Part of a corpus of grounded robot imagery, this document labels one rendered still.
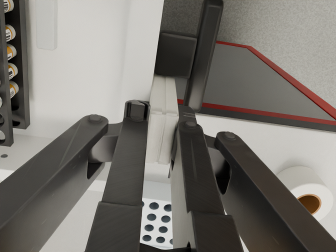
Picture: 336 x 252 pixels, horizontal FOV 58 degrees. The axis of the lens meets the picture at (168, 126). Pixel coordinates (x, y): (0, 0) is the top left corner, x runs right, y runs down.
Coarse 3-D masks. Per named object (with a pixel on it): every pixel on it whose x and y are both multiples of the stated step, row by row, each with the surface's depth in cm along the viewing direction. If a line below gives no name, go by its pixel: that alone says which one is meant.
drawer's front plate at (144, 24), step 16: (144, 0) 16; (160, 0) 16; (144, 16) 16; (160, 16) 16; (128, 32) 17; (144, 32) 17; (128, 48) 17; (144, 48) 17; (128, 64) 17; (144, 64) 17; (128, 80) 18; (144, 80) 18; (128, 96) 18; (144, 96) 18
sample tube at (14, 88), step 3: (9, 81) 23; (12, 81) 24; (9, 84) 23; (12, 84) 23; (15, 84) 24; (12, 87) 23; (15, 87) 23; (12, 90) 23; (15, 90) 23; (12, 93) 23; (15, 93) 24; (12, 96) 23; (0, 99) 21; (0, 102) 21; (0, 105) 21
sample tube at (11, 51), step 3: (9, 45) 22; (9, 48) 22; (12, 48) 22; (9, 51) 22; (12, 51) 22; (15, 51) 23; (9, 54) 22; (12, 54) 22; (15, 54) 23; (9, 57) 22
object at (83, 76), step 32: (32, 0) 24; (64, 0) 24; (96, 0) 24; (128, 0) 24; (32, 32) 25; (64, 32) 25; (96, 32) 25; (32, 64) 26; (64, 64) 27; (96, 64) 27; (32, 96) 28; (64, 96) 28; (96, 96) 28; (32, 128) 29; (64, 128) 29; (0, 160) 25
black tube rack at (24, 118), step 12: (12, 0) 21; (24, 0) 22; (12, 12) 21; (24, 12) 22; (12, 24) 22; (24, 24) 22; (24, 36) 23; (24, 48) 23; (12, 60) 23; (24, 60) 23; (24, 72) 24; (24, 84) 24; (24, 96) 24; (12, 108) 25; (24, 108) 25; (0, 120) 25; (12, 120) 26; (24, 120) 25
